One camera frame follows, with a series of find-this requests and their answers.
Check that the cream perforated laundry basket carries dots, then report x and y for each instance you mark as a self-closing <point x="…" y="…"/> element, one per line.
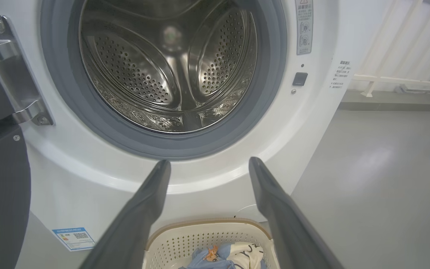
<point x="185" y="243"/>

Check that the grey rubber door gasket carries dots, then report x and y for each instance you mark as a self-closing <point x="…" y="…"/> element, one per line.
<point x="62" y="74"/>

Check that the stainless steel perforated drum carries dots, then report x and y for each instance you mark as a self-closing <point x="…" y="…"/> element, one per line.
<point x="144" y="74"/>

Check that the grey warning label sticker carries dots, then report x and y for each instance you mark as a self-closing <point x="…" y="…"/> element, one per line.
<point x="304" y="26"/>

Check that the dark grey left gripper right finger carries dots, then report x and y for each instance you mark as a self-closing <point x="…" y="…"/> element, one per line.
<point x="286" y="224"/>

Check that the blue and cream printed garment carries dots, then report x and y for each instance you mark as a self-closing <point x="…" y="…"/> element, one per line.
<point x="245" y="254"/>

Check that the dark round washing machine door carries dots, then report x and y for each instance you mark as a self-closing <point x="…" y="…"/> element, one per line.
<point x="2" y="194"/>

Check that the white front-load washing machine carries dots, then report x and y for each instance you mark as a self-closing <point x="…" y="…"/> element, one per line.
<point x="88" y="179"/>

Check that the white metal railing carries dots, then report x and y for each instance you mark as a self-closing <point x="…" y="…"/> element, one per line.
<point x="398" y="80"/>

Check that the blue energy label sticker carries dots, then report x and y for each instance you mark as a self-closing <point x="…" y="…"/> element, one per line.
<point x="74" y="238"/>

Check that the small printed text sticker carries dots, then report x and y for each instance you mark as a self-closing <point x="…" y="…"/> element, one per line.
<point x="340" y="74"/>

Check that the blue bear print garment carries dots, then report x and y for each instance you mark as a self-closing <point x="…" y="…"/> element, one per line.
<point x="202" y="259"/>

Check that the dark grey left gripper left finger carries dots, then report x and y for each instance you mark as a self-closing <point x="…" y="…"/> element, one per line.
<point x="136" y="224"/>

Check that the chrome door hinge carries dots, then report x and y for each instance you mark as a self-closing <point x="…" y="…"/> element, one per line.
<point x="13" y="71"/>

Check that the black door lock socket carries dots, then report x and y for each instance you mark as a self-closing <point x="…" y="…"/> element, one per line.
<point x="300" y="79"/>

